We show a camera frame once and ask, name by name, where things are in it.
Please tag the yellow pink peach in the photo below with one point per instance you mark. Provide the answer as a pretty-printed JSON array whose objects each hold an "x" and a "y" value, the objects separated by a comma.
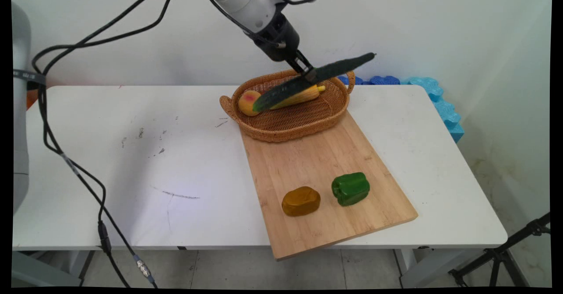
[{"x": 247, "y": 104}]

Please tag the black tripod stand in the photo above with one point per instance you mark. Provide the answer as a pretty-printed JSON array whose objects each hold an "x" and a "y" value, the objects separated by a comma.
[{"x": 501, "y": 254}]

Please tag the long dark green cucumber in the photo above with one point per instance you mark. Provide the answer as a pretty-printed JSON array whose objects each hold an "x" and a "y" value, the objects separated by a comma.
[{"x": 334, "y": 68}]

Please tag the orange object behind table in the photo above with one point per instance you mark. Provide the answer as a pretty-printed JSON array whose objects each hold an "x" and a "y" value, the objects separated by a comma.
[{"x": 32, "y": 99}]

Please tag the light blue foam piece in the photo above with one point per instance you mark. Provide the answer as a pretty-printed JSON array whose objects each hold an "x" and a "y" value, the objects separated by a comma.
[{"x": 442, "y": 104}]

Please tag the green bell pepper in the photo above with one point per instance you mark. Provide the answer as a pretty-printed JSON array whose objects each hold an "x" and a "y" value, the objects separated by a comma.
[{"x": 350, "y": 189}]

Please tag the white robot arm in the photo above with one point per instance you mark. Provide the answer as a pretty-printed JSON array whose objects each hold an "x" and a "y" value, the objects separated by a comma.
[{"x": 246, "y": 1}]

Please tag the brown potato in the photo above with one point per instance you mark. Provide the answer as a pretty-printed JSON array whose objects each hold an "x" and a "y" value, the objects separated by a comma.
[{"x": 301, "y": 201}]

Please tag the yellow corn cob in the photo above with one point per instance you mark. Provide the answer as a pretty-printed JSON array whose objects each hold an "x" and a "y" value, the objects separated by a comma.
[{"x": 299, "y": 98}]

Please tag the wooden cutting board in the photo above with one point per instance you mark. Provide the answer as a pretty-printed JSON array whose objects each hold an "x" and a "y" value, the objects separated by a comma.
[{"x": 325, "y": 223}]

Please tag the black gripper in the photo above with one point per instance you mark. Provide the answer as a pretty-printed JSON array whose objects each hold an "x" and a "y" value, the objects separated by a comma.
[{"x": 278, "y": 36}]

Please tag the grey table leg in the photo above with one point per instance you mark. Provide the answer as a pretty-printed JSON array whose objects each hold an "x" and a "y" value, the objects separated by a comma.
[{"x": 44, "y": 270}]

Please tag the dark blue foam piece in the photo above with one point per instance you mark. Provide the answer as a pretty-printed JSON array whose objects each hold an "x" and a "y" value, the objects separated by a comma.
[
  {"x": 357, "y": 81},
  {"x": 385, "y": 80}
]

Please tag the white table leg frame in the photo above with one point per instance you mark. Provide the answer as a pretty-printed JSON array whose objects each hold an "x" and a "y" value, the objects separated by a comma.
[{"x": 411, "y": 267}]

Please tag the woven wicker basket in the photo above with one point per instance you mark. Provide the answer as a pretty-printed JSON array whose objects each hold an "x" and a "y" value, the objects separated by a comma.
[{"x": 290, "y": 120}]

